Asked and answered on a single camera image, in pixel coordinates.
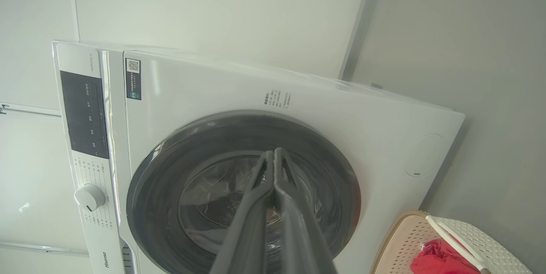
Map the black washing machine control display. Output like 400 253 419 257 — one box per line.
60 70 110 159

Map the red and white shirt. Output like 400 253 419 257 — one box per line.
410 239 480 274

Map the round white filter cover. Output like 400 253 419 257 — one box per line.
403 133 445 178

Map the black round washing machine door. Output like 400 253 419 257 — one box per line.
127 110 361 274

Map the white washing machine dial knob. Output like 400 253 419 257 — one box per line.
74 184 106 212

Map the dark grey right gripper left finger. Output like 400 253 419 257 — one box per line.
209 151 274 274

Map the grey partition frame post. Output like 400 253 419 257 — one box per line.
338 0 377 81

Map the white front-load washing machine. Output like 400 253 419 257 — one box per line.
52 41 465 274

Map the beige perforated laundry basket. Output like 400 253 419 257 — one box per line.
370 211 534 274

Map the white basket handle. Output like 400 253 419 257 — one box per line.
426 216 492 274

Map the dark QR code sticker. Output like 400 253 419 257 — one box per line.
125 58 142 101

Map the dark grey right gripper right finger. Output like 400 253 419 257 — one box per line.
274 147 338 274

